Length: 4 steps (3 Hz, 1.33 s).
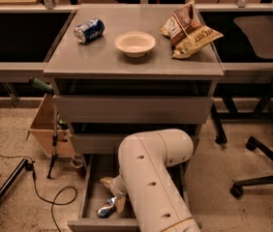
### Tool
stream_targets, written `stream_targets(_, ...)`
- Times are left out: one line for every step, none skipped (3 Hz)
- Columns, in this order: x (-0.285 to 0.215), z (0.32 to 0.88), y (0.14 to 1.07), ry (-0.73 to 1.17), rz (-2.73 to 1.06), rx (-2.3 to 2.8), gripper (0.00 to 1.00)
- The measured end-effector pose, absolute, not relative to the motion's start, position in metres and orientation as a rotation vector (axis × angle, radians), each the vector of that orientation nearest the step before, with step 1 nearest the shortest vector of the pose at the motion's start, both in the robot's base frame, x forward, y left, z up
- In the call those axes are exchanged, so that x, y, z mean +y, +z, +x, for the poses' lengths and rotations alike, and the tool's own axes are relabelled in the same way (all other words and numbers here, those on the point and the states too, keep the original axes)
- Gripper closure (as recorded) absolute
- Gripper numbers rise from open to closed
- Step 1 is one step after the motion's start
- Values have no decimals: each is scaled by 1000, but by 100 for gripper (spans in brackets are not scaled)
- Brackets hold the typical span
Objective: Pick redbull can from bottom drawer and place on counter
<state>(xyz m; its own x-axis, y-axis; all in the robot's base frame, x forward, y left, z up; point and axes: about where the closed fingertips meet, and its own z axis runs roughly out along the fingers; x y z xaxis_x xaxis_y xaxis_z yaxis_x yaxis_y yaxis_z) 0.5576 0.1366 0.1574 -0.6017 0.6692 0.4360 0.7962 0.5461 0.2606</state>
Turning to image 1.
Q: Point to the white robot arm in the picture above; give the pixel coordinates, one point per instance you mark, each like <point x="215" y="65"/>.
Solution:
<point x="143" y="180"/>

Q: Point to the grey drawer cabinet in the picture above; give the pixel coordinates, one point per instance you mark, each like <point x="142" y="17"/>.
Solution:
<point x="118" y="87"/>

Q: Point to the grey top drawer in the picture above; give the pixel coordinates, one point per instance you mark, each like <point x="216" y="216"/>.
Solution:
<point x="143" y="110"/>

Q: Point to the small glass jar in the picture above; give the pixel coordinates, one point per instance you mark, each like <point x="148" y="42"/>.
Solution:
<point x="77" y="165"/>

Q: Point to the grey middle drawer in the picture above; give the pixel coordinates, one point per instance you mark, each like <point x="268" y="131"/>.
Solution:
<point x="110" y="143"/>

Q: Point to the brown chip bag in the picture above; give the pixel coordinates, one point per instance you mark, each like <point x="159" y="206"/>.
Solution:
<point x="187" y="35"/>

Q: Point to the white paper bowl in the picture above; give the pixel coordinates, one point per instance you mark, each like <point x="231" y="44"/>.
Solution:
<point x="135" y="44"/>

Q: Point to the blue pepsi can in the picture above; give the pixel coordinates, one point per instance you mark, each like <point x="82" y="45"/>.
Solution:
<point x="89" y="30"/>

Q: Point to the silver blue redbull can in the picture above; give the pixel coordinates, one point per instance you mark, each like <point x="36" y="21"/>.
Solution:
<point x="107" y="209"/>

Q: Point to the green handled tool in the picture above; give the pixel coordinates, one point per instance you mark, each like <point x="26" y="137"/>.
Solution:
<point x="37" y="83"/>

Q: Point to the wooden box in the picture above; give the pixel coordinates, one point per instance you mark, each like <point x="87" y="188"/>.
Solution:
<point x="42" y="129"/>

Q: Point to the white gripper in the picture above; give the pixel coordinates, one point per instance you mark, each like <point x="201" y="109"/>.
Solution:
<point x="116" y="187"/>

